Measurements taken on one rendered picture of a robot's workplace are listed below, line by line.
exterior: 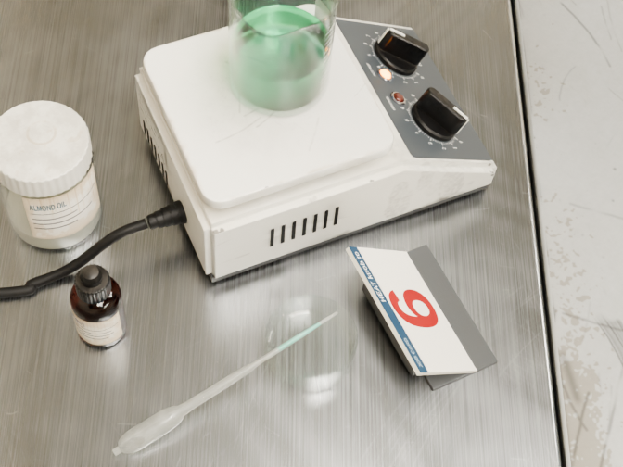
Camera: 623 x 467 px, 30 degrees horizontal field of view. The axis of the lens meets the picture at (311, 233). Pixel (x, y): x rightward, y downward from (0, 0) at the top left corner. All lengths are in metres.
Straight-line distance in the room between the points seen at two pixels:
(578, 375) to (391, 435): 0.12
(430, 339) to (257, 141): 0.15
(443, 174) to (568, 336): 0.13
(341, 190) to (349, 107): 0.05
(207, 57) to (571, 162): 0.26
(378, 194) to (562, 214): 0.14
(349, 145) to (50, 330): 0.21
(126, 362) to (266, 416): 0.09
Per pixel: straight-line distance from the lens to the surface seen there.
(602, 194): 0.80
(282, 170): 0.66
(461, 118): 0.73
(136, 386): 0.70
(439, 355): 0.69
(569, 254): 0.76
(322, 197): 0.68
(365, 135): 0.68
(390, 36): 0.76
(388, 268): 0.71
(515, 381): 0.71
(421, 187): 0.72
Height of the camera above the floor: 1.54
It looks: 59 degrees down
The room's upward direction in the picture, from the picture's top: 6 degrees clockwise
